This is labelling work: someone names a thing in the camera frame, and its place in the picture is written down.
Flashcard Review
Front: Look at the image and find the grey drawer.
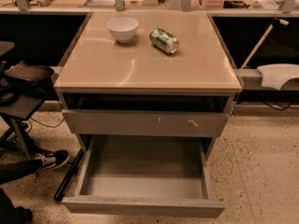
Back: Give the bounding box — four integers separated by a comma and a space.
63, 109, 228, 137
63, 135, 225, 217

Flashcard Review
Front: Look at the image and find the grey drawer cabinet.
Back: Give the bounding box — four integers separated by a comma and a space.
54, 10, 241, 153

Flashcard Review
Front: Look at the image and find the grey top drawer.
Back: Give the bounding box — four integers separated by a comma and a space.
63, 109, 228, 137

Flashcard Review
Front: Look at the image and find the green soda can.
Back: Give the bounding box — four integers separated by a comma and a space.
149, 28, 179, 54

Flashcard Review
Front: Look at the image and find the white bowl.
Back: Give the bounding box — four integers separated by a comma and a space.
107, 18, 138, 43

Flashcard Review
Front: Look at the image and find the dark brown bag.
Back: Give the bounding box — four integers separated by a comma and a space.
4, 62, 54, 97

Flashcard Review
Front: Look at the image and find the black white sneaker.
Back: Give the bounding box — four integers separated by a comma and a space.
34, 150, 69, 172

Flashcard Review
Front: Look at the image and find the black chair base leg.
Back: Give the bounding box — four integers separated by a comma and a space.
53, 148, 84, 202

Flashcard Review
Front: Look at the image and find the white curved cover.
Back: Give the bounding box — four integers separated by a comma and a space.
257, 63, 299, 91

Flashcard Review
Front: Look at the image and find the dark side table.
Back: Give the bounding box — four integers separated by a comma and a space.
0, 40, 48, 161

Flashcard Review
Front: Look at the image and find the black trouser leg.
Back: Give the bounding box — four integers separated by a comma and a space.
0, 160, 42, 185

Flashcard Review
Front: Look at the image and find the white stick tool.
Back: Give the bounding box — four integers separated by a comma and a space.
241, 17, 289, 69

